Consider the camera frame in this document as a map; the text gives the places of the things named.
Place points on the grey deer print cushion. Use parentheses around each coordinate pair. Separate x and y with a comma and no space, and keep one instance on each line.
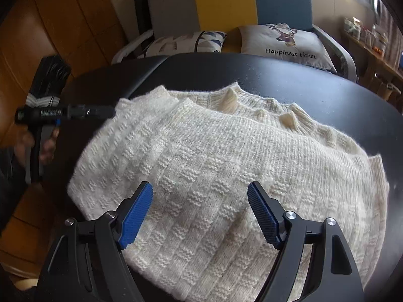
(258,44)

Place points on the person's left hand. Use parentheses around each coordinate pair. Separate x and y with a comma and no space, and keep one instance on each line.
(48,154)

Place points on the brown wooden wardrobe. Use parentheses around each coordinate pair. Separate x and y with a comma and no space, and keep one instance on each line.
(78,22)

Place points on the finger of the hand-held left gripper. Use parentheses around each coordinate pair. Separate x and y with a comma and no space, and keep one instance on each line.
(91,111)

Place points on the person's left forearm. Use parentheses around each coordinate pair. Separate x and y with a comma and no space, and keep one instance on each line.
(9,188)

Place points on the wooden side table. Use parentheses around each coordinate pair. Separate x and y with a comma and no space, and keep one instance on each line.
(387,69)

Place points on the white knitted sweater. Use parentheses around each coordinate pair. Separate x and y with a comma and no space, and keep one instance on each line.
(204,163)

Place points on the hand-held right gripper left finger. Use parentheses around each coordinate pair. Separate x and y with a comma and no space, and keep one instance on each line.
(137,214)

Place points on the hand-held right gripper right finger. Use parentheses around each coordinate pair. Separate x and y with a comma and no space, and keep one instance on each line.
(264,214)

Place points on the grey yellow blue sofa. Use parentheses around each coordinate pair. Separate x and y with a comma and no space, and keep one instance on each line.
(220,0)

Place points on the triangle pattern cushion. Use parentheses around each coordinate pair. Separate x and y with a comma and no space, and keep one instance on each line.
(176,42)

